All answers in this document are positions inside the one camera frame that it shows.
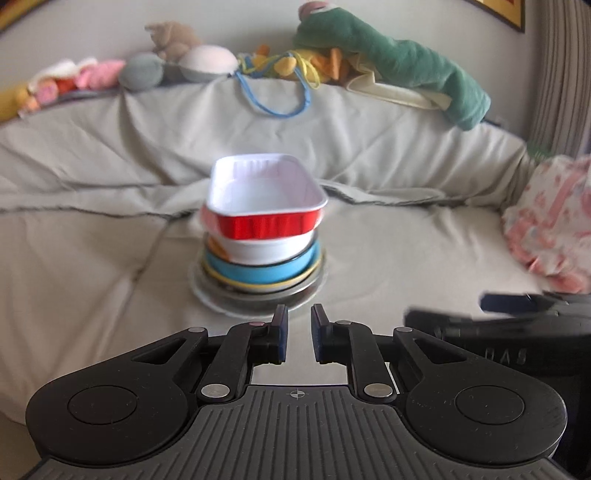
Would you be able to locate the stainless steel bowl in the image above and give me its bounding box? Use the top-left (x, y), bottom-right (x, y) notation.
top-left (193, 250), bottom-right (327, 309)

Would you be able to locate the white bowl yellow rim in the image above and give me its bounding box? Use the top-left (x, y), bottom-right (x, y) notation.
top-left (200, 259), bottom-right (322, 294)

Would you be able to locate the white floral plate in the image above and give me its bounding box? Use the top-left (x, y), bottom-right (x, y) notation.
top-left (187, 257), bottom-right (332, 319)

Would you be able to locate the blue enamel bowl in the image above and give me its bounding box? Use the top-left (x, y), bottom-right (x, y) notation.
top-left (204, 240), bottom-right (321, 284)

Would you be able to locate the white cup orange logo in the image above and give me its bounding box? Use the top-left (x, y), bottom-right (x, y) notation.
top-left (205, 230), bottom-right (315, 265)

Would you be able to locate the red white rectangular tray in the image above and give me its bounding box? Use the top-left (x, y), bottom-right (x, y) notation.
top-left (200, 153), bottom-right (328, 240)

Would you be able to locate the pink floral cloth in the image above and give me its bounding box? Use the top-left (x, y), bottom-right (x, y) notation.
top-left (502, 155), bottom-right (591, 294)

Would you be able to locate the yellow orange plush toy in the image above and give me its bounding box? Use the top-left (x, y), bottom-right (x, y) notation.
top-left (238, 45), bottom-right (351, 89)

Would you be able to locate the white grey plush cushion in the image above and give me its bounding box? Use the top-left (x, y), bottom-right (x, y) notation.
top-left (178, 45), bottom-right (239, 83)

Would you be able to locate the grey round plush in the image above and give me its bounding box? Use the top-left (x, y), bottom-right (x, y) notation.
top-left (118, 53), bottom-right (164, 92)

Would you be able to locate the green plush toy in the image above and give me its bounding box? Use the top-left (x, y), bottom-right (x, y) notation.
top-left (294, 2), bottom-right (491, 131)

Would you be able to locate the brown teddy bear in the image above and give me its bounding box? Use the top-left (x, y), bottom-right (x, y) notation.
top-left (144, 21), bottom-right (201, 63)

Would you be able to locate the yellow plush toy left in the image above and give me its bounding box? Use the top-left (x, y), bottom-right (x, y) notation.
top-left (0, 83), bottom-right (29, 123)

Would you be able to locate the blue strap loop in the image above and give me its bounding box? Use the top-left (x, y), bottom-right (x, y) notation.
top-left (233, 57), bottom-right (313, 119)

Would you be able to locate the framed picture on wall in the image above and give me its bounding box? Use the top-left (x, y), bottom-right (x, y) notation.
top-left (468, 0), bottom-right (525, 33)

